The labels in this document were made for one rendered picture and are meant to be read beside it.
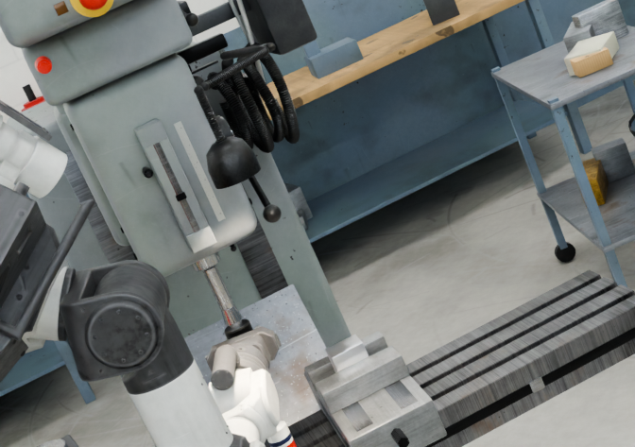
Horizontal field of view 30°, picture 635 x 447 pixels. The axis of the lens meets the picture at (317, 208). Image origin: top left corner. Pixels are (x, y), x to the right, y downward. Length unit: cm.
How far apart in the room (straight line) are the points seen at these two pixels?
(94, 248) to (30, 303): 97
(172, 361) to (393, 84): 507
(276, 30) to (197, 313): 60
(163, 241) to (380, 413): 45
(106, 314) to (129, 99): 54
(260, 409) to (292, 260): 72
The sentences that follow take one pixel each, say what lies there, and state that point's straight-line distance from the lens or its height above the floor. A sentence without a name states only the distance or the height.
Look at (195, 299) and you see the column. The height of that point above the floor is 113.
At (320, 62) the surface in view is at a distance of 566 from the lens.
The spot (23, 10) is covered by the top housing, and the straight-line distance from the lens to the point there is 168.
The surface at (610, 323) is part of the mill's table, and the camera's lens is 212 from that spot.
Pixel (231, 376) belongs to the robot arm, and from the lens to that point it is 176.
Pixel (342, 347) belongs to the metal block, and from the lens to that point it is 206.
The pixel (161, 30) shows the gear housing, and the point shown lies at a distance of 179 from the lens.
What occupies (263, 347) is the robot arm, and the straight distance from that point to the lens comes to 193.
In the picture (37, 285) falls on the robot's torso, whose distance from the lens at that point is 138.
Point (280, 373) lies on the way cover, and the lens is 237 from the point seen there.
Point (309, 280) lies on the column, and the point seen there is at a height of 105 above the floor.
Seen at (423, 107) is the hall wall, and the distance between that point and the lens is 650.
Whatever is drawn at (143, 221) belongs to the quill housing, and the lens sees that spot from 185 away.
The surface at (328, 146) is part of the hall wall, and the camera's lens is 636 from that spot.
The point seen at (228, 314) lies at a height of 119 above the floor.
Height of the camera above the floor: 180
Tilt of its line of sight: 15 degrees down
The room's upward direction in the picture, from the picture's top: 24 degrees counter-clockwise
